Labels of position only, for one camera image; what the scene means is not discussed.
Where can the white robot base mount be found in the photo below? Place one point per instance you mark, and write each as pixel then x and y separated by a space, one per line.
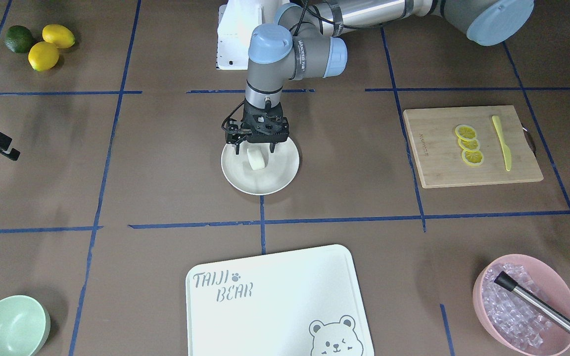
pixel 237 20

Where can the green lime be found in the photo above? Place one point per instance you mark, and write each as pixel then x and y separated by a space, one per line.
pixel 19 39

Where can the yellow lemon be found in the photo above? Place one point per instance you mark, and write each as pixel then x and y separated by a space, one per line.
pixel 58 35
pixel 43 56

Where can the pink bowl of ice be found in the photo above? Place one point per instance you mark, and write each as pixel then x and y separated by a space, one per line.
pixel 510 319

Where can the cream round plate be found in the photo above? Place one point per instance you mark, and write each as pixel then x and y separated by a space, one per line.
pixel 281 168

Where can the green bowl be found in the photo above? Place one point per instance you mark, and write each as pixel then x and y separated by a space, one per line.
pixel 24 326

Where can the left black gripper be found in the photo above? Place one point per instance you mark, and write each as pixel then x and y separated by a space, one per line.
pixel 233 134

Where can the metal scoop black handle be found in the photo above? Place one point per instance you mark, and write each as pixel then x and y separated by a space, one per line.
pixel 508 283

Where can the bamboo cutting board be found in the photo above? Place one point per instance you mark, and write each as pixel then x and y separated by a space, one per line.
pixel 438 156

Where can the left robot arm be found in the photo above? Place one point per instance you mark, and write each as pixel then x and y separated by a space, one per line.
pixel 281 40

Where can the white bear tray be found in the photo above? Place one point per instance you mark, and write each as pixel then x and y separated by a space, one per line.
pixel 301 303

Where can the yellow-green plastic knife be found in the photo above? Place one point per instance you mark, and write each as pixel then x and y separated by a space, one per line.
pixel 506 151

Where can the bottom lemon slice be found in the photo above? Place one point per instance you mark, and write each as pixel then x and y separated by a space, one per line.
pixel 472 158

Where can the middle lemon slice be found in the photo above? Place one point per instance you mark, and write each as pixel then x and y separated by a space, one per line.
pixel 469 145

